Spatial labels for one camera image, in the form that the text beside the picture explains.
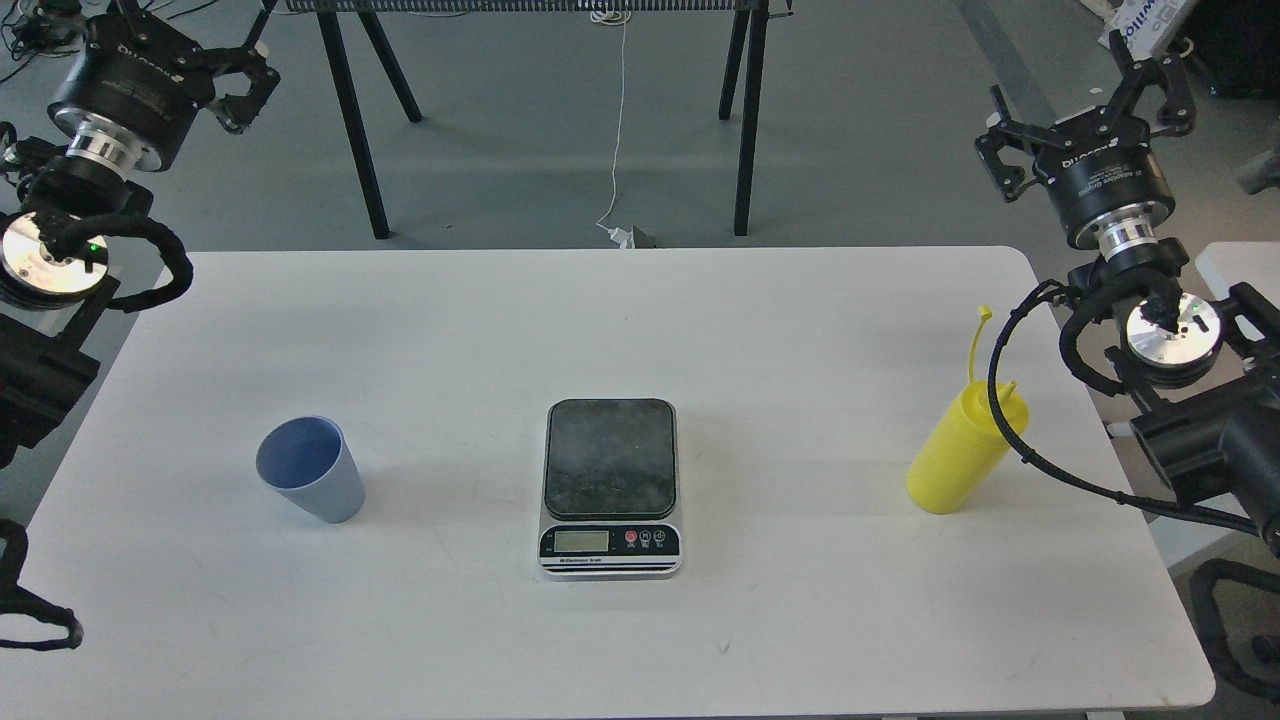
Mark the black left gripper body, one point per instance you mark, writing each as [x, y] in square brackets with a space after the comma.
[128, 73]

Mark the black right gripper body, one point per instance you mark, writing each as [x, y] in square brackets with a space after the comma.
[1101, 177]

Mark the yellow squeeze bottle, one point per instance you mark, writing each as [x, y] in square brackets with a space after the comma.
[965, 447]

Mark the blue ribbed plastic cup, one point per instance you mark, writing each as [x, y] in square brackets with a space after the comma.
[308, 460]

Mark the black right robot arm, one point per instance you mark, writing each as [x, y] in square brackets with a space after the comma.
[1201, 372]

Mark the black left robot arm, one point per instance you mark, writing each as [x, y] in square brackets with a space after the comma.
[82, 237]

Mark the digital kitchen scale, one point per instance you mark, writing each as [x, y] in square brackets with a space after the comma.
[610, 494]

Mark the white cardboard box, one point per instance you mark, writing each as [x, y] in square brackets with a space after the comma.
[1149, 28]

